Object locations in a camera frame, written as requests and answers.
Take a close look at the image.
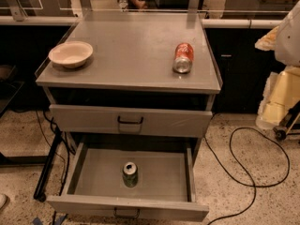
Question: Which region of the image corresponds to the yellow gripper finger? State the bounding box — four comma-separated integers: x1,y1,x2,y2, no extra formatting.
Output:
256,67,300,129
255,26,278,51

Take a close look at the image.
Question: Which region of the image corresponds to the green soda can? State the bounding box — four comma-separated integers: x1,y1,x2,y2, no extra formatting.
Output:
122,162,138,188

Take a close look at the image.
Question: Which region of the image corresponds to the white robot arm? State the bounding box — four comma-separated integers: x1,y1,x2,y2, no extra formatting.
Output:
255,2,300,129

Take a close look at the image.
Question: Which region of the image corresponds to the red soda can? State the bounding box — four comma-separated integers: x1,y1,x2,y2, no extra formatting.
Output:
172,43,194,74

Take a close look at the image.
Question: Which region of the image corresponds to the open grey middle drawer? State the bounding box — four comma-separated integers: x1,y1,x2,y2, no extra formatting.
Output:
47,143,209,222

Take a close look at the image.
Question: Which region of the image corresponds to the grey drawer cabinet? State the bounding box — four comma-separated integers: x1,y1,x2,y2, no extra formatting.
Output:
34,10,223,223

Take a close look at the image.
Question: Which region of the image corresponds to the closed grey upper drawer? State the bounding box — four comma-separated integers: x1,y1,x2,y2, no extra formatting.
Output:
50,104,212,138

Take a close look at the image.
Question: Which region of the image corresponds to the black wheeled stand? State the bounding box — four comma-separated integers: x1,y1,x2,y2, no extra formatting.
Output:
274,101,300,141

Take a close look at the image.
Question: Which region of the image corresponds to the white paper bowl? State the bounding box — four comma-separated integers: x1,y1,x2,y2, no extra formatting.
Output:
48,41,93,68

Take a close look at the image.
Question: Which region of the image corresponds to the black cart frame left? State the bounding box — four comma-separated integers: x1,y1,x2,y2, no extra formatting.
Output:
34,127,62,203

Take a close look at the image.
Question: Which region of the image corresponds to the white rail behind counter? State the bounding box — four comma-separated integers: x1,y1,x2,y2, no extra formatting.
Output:
0,16,281,29

